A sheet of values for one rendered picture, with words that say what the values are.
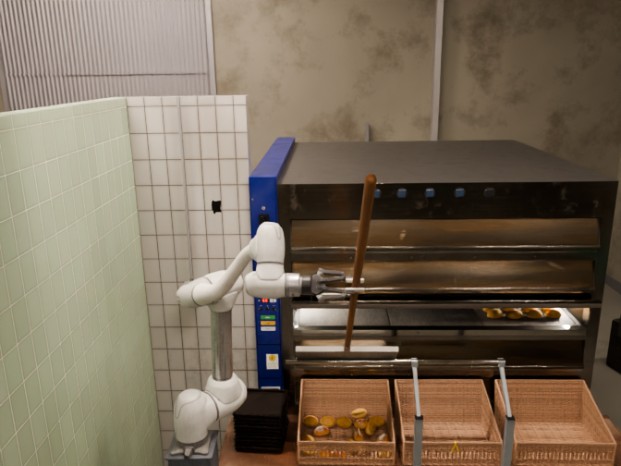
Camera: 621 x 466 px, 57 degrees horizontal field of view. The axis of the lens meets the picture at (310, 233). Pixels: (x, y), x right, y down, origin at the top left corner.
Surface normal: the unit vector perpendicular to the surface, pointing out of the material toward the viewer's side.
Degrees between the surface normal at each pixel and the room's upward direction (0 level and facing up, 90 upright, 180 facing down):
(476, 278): 70
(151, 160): 90
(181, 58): 90
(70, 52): 90
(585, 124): 90
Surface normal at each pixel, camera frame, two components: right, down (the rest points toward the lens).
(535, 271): -0.04, -0.07
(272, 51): 0.00, 0.28
